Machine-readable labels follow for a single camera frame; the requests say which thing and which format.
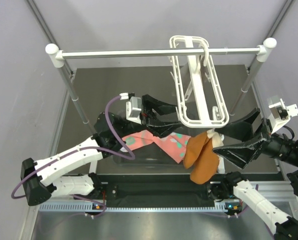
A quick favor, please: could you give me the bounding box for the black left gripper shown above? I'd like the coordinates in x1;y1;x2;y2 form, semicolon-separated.
117;95;187;138

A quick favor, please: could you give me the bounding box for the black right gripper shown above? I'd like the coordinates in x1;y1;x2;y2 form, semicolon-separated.
211;105;298;167

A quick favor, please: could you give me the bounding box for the pink patterned sock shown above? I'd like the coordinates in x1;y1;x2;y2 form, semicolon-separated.
122;130;154;151
152;132;191;164

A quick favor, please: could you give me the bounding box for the orange beige sock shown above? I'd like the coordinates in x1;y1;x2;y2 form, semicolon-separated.
190;129;224;185

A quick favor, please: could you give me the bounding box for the white plastic clip hanger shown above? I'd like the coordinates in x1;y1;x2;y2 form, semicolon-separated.
169;35;230;129

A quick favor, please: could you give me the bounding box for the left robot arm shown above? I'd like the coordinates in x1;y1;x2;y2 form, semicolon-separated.
15;93;183;206

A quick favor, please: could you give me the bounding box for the clear plastic bin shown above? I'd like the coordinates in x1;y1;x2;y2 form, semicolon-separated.
111;126;202;170

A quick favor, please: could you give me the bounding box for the grey beige sock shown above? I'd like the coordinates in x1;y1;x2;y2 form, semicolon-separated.
184;81;193;103

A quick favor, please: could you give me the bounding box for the silver clothes rack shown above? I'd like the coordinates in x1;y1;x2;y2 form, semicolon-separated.
45;37;277;141

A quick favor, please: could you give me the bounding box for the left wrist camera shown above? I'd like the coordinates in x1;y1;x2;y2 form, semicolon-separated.
126;96;142;124

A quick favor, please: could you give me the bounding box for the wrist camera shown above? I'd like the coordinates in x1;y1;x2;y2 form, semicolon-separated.
126;96;142;124
267;96;298;134

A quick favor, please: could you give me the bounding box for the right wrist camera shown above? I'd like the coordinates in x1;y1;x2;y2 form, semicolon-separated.
267;96;298;134

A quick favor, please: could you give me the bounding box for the grey cable duct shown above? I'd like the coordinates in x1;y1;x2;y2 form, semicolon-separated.
38;202;244;213

